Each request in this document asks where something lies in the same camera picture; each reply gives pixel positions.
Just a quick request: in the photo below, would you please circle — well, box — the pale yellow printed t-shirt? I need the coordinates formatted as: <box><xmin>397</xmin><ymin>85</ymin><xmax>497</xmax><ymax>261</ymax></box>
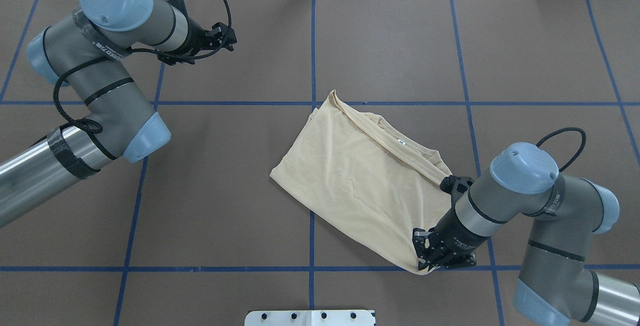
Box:
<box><xmin>270</xmin><ymin>90</ymin><xmax>452</xmax><ymax>275</ymax></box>

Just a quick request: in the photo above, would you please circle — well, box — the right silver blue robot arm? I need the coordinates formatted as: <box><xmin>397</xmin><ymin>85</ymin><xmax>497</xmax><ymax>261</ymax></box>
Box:
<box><xmin>412</xmin><ymin>143</ymin><xmax>640</xmax><ymax>325</ymax></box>

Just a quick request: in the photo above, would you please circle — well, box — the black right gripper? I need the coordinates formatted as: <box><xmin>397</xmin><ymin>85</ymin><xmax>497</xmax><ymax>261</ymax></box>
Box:
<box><xmin>412</xmin><ymin>175</ymin><xmax>488</xmax><ymax>269</ymax></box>

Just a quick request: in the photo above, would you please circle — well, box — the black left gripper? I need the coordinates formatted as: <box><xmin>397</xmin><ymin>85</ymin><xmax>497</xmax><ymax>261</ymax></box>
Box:
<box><xmin>149</xmin><ymin>0</ymin><xmax>238</xmax><ymax>65</ymax></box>

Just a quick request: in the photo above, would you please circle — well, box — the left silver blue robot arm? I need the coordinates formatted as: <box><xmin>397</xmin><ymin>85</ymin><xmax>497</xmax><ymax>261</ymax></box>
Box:
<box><xmin>0</xmin><ymin>0</ymin><xmax>237</xmax><ymax>226</ymax></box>

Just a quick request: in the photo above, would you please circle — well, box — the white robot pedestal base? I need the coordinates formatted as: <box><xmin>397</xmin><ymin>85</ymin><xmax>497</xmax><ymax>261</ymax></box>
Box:
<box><xmin>244</xmin><ymin>309</ymin><xmax>377</xmax><ymax>325</ymax></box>

